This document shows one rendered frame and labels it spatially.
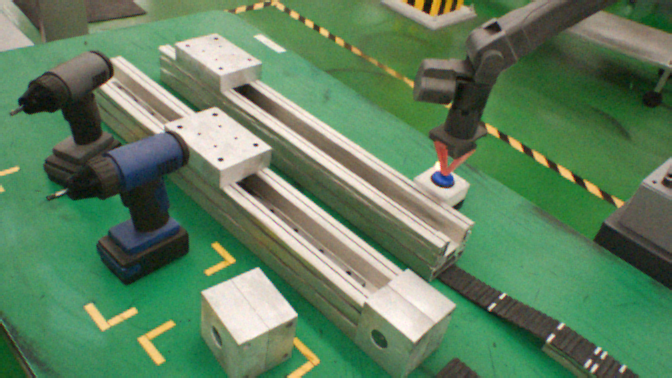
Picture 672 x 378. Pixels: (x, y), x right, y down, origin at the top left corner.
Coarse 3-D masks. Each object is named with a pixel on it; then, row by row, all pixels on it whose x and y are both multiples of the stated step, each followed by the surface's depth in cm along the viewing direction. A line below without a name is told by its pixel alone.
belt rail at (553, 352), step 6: (546, 342) 90; (546, 348) 91; (552, 348) 91; (552, 354) 90; (558, 354) 90; (564, 354) 89; (558, 360) 90; (564, 360) 89; (570, 360) 88; (564, 366) 89; (570, 366) 89; (576, 366) 89; (582, 366) 87; (576, 372) 88; (582, 372) 88; (588, 372) 87
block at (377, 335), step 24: (384, 288) 84; (408, 288) 84; (432, 288) 85; (384, 312) 80; (408, 312) 81; (432, 312) 82; (360, 336) 85; (384, 336) 81; (408, 336) 78; (432, 336) 83; (384, 360) 84; (408, 360) 80
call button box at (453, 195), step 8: (432, 168) 115; (424, 176) 112; (456, 176) 114; (416, 184) 112; (424, 184) 111; (432, 184) 111; (456, 184) 112; (464, 184) 112; (432, 192) 110; (440, 192) 109; (448, 192) 110; (456, 192) 110; (464, 192) 113; (440, 200) 109; (448, 200) 109; (456, 200) 112; (464, 200) 115; (456, 208) 114
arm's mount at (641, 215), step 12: (660, 168) 119; (648, 180) 114; (660, 180) 115; (636, 192) 115; (648, 192) 114; (660, 192) 112; (636, 204) 116; (648, 204) 114; (660, 204) 113; (624, 216) 119; (636, 216) 117; (648, 216) 115; (660, 216) 114; (636, 228) 118; (648, 228) 116; (660, 228) 114; (660, 240) 115
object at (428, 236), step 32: (160, 64) 134; (192, 96) 130; (224, 96) 121; (256, 96) 126; (256, 128) 117; (288, 128) 114; (320, 128) 116; (288, 160) 115; (320, 160) 107; (352, 160) 112; (320, 192) 111; (352, 192) 106; (384, 192) 109; (416, 192) 104; (384, 224) 101; (416, 224) 97; (448, 224) 101; (416, 256) 99; (448, 256) 101
